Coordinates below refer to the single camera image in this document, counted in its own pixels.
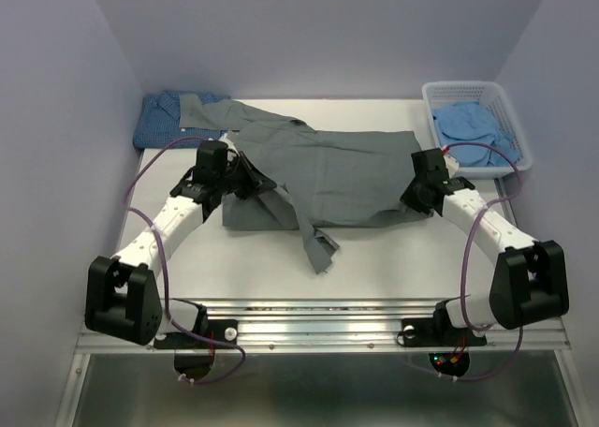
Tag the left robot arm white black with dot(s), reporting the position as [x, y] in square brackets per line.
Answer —
[123, 298]

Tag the grey long sleeve shirt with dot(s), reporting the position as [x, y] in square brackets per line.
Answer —
[323, 179]

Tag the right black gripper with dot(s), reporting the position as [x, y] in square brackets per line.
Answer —
[409, 198]

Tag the white plastic basket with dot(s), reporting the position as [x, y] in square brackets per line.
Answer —
[491, 96]

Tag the aluminium mounting rail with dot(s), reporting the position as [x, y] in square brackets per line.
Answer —
[328, 326]

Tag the folded blue checked shirt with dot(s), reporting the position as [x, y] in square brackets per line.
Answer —
[158, 124]

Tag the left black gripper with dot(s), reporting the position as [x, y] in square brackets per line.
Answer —
[255, 181]

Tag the light blue crumpled shirt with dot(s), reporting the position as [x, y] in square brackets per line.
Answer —
[483, 143]

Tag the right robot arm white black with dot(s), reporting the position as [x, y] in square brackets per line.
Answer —
[529, 282]

